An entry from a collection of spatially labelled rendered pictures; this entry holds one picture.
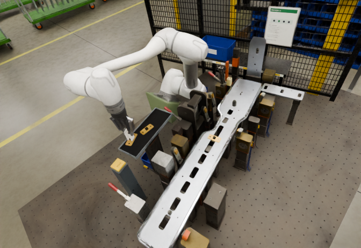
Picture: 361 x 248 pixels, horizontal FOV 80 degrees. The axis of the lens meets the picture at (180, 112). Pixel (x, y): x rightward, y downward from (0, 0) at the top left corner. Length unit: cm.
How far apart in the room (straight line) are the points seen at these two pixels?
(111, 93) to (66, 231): 108
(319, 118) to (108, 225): 178
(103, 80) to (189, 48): 56
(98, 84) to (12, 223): 231
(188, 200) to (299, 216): 70
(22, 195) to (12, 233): 42
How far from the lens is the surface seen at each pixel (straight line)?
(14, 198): 319
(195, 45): 127
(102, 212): 168
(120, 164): 123
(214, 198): 119
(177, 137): 134
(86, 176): 189
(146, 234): 121
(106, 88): 94
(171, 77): 185
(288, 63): 205
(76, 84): 105
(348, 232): 246
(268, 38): 204
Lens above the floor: 212
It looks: 45 degrees down
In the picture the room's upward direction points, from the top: 11 degrees counter-clockwise
